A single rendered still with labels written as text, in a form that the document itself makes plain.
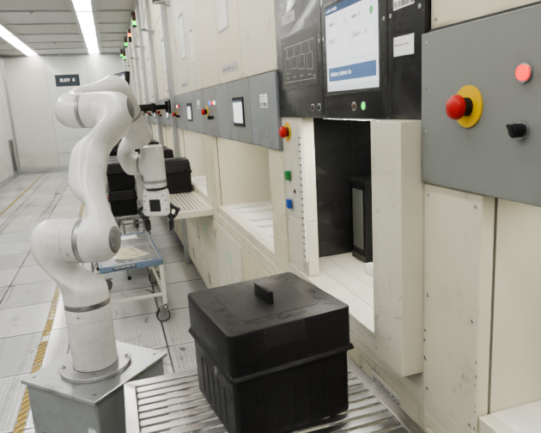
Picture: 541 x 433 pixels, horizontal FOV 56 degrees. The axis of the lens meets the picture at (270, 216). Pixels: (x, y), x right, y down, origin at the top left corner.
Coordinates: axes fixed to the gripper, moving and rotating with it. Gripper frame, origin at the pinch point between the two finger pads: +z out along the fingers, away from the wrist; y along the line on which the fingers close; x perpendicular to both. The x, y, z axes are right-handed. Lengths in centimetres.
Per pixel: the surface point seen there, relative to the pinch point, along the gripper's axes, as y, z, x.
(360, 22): 75, -60, -58
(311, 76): 62, -51, -30
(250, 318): 50, 0, -85
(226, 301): 42, 0, -76
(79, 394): 2, 25, -75
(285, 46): 53, -61, -10
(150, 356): 13, 25, -54
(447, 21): 89, -56, -86
